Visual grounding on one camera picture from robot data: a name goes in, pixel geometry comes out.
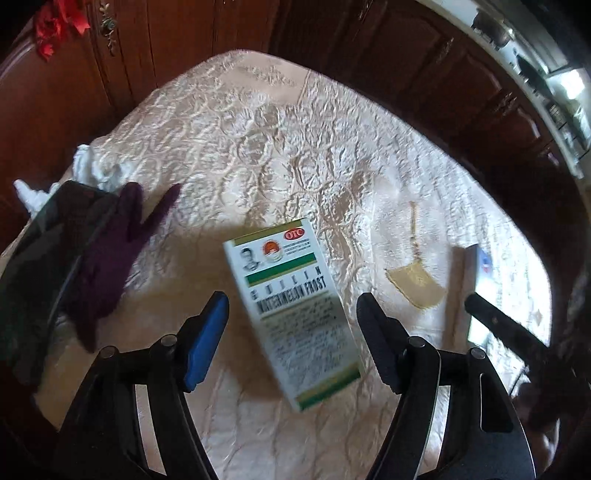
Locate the purple glove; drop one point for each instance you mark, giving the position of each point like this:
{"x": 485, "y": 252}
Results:
{"x": 111, "y": 258}

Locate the gold tassel pendant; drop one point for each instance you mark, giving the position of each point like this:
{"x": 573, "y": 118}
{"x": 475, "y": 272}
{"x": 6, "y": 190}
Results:
{"x": 420, "y": 281}

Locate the brown wooden kitchen cabinets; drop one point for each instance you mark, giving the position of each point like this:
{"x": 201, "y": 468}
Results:
{"x": 415, "y": 69}

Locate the cream embossed tablecloth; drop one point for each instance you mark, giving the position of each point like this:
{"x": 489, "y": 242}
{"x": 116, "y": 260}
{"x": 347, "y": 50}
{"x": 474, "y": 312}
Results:
{"x": 277, "y": 138}

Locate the white flat box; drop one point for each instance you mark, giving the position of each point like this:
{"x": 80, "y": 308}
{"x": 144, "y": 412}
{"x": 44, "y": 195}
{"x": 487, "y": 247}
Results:
{"x": 466, "y": 286}

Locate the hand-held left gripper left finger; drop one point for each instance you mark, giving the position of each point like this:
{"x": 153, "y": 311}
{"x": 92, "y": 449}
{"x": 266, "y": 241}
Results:
{"x": 205, "y": 341}

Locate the white kitchen countertop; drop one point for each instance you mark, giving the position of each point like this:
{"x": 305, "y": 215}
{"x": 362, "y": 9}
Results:
{"x": 510, "y": 57}

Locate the crumpled white tissue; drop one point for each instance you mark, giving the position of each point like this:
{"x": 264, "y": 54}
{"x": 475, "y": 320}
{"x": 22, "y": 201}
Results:
{"x": 99, "y": 168}
{"x": 30, "y": 196}

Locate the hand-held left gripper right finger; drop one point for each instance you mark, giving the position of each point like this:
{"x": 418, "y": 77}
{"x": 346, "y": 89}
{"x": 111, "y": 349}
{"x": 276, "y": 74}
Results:
{"x": 383, "y": 346}

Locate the tall brown wooden cabinet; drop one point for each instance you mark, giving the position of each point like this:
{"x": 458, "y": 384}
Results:
{"x": 138, "y": 55}

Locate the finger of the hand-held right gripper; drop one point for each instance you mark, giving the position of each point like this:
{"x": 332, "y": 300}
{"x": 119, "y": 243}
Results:
{"x": 498, "y": 323}

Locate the white green medicine box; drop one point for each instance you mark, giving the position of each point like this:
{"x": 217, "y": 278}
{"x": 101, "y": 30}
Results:
{"x": 295, "y": 314}

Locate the dark cooking pot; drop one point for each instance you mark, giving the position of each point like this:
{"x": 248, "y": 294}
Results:
{"x": 491, "y": 27}

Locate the black wok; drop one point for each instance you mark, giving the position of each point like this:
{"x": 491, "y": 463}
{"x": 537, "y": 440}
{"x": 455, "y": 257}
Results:
{"x": 533, "y": 78}

